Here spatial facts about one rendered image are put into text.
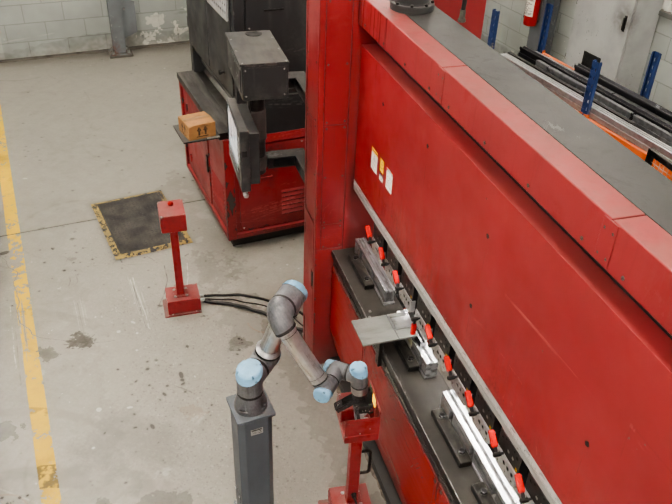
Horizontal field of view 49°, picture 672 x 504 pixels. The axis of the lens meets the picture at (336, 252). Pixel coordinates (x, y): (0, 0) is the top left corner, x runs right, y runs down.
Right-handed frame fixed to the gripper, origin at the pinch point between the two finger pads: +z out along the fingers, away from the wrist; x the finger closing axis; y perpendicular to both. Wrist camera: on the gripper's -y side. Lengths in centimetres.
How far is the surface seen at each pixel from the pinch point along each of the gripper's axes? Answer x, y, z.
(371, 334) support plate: 28.4, 14.0, -25.8
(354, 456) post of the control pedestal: 2.5, -1.4, 25.5
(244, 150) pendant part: 125, -31, -79
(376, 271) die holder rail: 81, 28, -22
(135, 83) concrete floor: 603, -133, 61
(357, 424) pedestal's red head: -4.8, -0.4, -4.7
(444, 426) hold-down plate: -22.6, 33.5, -14.4
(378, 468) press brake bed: 27, 15, 70
